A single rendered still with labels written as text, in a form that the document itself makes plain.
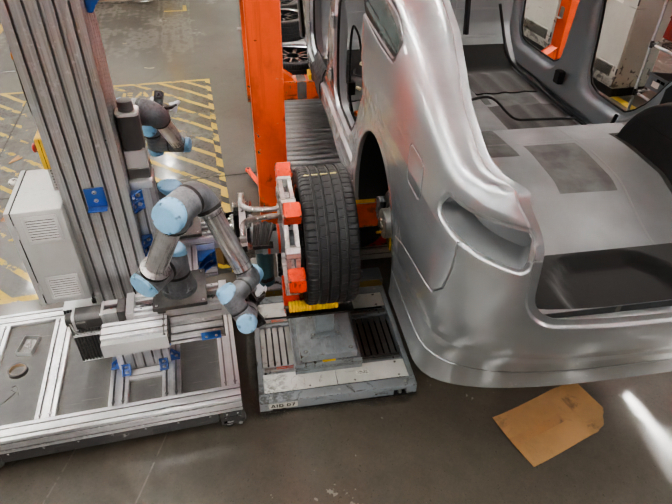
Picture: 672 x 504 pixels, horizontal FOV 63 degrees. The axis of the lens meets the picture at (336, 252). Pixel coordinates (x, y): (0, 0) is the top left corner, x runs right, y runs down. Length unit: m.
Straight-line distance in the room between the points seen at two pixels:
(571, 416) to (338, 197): 1.69
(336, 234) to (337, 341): 0.83
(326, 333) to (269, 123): 1.14
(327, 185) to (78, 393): 1.58
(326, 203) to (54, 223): 1.07
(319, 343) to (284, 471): 0.66
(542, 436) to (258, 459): 1.41
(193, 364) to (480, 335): 1.62
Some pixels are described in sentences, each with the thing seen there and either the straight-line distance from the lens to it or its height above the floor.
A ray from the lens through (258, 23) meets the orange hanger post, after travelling 2.69.
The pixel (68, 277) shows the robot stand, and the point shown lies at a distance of 2.56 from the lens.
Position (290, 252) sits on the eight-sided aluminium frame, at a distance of 2.35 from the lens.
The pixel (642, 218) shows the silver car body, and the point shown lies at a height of 0.95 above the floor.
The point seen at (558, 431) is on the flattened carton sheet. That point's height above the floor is 0.01.
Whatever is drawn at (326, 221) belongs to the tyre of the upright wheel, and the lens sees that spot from 2.33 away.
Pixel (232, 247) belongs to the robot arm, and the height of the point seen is 1.16.
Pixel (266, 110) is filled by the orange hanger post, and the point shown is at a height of 1.28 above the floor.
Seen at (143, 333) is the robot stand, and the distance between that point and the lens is 2.44.
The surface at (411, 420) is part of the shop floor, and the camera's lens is 2.98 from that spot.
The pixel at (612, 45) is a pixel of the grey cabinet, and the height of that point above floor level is 0.52.
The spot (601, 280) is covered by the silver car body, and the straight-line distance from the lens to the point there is 2.66.
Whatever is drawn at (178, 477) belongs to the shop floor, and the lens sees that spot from 2.87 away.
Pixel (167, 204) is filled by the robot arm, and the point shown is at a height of 1.41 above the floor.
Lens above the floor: 2.42
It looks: 38 degrees down
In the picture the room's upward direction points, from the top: 1 degrees clockwise
